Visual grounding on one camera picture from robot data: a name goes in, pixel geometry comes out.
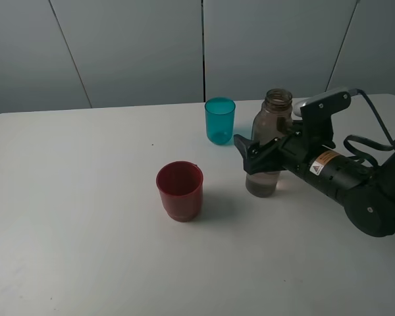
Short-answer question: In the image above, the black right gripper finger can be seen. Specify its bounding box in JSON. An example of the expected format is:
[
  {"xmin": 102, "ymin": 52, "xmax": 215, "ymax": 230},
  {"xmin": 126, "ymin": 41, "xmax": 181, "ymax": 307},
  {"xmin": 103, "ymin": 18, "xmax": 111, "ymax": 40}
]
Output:
[{"xmin": 233, "ymin": 134, "xmax": 283, "ymax": 174}]

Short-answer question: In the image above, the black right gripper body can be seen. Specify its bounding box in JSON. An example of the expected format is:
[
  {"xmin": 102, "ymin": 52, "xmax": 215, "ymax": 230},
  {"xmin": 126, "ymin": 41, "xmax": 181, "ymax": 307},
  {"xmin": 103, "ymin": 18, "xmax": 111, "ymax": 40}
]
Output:
[{"xmin": 275, "ymin": 120, "xmax": 373, "ymax": 201}]

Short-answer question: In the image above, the brown translucent water bottle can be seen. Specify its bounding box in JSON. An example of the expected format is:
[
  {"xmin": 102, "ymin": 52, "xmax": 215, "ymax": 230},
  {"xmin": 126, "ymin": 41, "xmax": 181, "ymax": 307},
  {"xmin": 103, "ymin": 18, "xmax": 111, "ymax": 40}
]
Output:
[{"xmin": 246, "ymin": 88, "xmax": 292, "ymax": 198}]

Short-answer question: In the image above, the teal translucent plastic cup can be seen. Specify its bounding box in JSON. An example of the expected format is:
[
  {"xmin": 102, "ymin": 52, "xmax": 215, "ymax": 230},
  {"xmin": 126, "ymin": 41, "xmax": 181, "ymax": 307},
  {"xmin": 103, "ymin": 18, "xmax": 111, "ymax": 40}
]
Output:
[{"xmin": 205, "ymin": 97, "xmax": 236, "ymax": 145}]

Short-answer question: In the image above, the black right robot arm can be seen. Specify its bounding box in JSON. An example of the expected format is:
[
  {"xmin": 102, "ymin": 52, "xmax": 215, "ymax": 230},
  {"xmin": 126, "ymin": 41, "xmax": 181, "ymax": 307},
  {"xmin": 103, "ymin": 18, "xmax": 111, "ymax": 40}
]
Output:
[{"xmin": 234, "ymin": 119, "xmax": 395, "ymax": 237}]

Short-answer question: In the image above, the red plastic cup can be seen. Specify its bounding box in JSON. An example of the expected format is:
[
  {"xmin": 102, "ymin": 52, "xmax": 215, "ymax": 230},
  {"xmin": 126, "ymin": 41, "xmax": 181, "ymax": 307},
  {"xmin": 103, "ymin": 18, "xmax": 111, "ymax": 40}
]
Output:
[{"xmin": 156, "ymin": 161, "xmax": 203, "ymax": 223}]

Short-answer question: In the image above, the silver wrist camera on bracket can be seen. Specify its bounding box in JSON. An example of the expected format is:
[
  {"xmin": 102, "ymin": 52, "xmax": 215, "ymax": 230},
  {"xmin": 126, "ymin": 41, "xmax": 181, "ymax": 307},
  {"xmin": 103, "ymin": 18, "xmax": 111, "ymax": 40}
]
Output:
[{"xmin": 293, "ymin": 88, "xmax": 352, "ymax": 150}]

